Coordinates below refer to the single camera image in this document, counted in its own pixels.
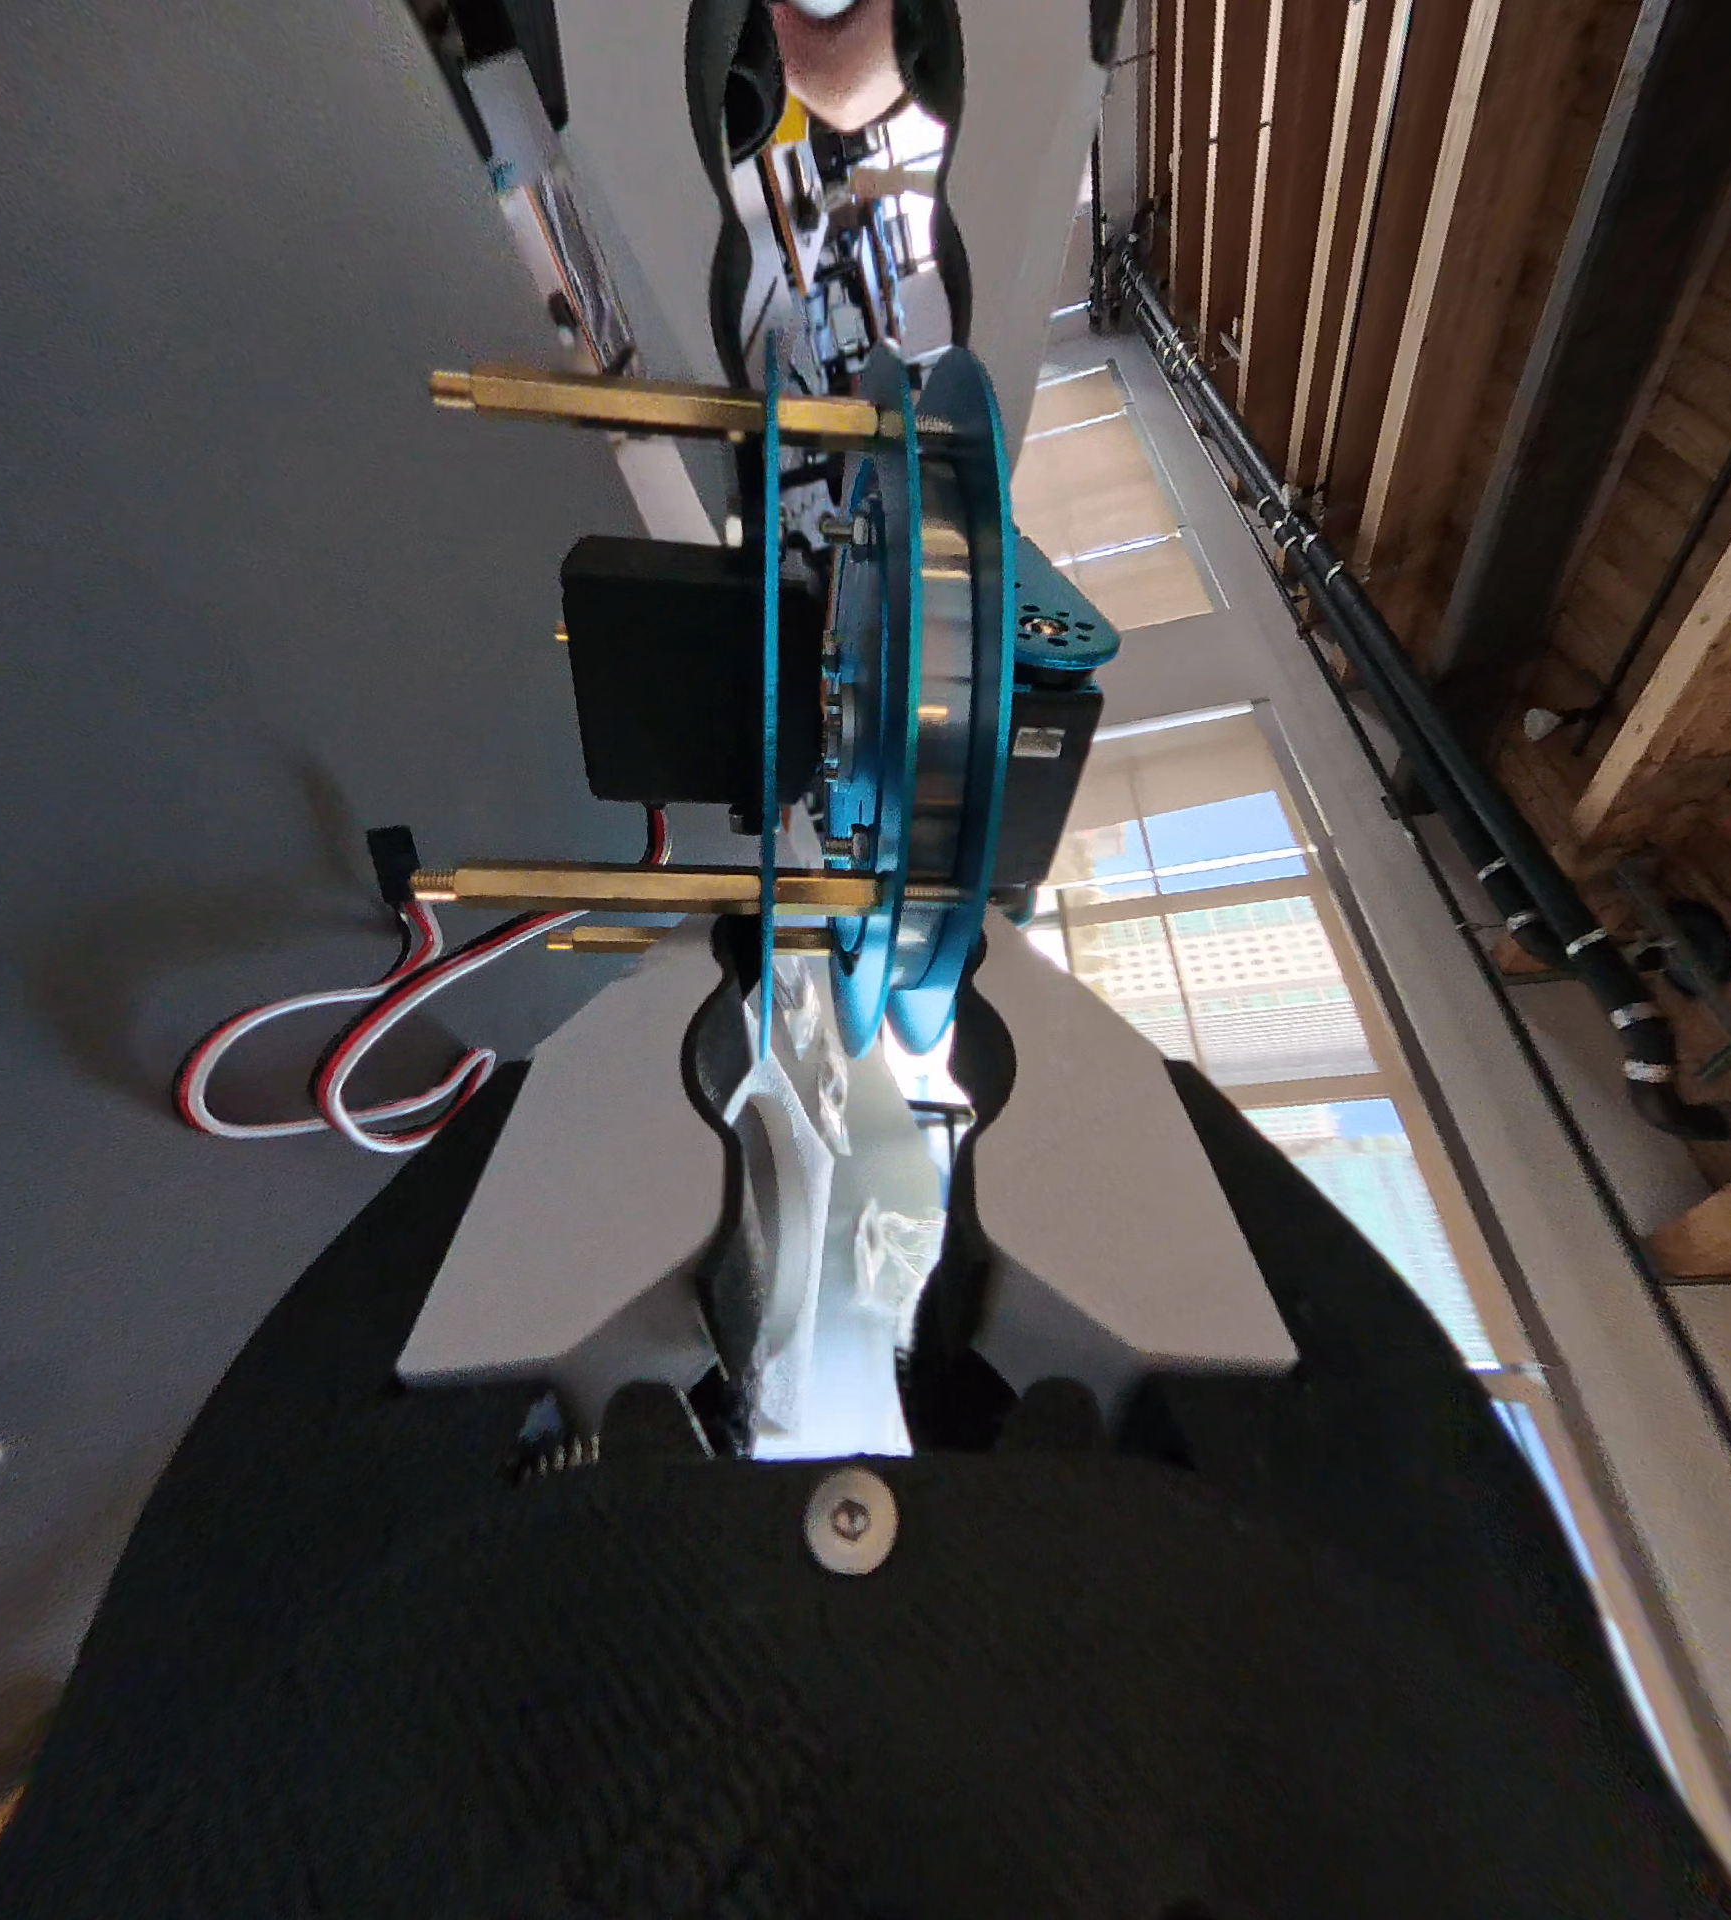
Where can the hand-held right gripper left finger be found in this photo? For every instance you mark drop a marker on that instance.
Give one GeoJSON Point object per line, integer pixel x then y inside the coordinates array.
{"type": "Point", "coordinates": [566, 1201]}

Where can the large glass window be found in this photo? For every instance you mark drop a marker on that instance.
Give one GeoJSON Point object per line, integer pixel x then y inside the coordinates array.
{"type": "Point", "coordinates": [1256, 975]}

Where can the crumpled clear plastic wrap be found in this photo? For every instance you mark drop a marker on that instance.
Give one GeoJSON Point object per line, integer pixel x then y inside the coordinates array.
{"type": "Point", "coordinates": [896, 1253]}

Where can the dark grey desk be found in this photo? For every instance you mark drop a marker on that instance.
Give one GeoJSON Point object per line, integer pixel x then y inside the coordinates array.
{"type": "Point", "coordinates": [204, 600]}

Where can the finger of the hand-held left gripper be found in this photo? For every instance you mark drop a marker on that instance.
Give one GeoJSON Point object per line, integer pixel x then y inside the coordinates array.
{"type": "Point", "coordinates": [640, 151]}
{"type": "Point", "coordinates": [1030, 151]}

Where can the white foam frame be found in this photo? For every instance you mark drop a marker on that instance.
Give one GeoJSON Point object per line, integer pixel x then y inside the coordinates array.
{"type": "Point", "coordinates": [776, 1321]}

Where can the person's left hand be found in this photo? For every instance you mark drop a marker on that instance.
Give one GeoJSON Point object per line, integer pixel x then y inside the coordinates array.
{"type": "Point", "coordinates": [842, 75]}

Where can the blue robot arm base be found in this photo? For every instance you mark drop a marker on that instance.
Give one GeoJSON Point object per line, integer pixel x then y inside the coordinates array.
{"type": "Point", "coordinates": [956, 600]}

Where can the beige roller shade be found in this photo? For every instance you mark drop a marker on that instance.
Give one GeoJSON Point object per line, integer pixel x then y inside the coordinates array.
{"type": "Point", "coordinates": [1106, 494]}
{"type": "Point", "coordinates": [1180, 773]}

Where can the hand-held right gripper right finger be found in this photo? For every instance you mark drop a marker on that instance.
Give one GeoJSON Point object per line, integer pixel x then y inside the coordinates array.
{"type": "Point", "coordinates": [1106, 1201]}

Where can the black ceiling pipe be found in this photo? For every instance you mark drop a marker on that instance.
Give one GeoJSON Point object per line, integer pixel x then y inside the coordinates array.
{"type": "Point", "coordinates": [1413, 717]}

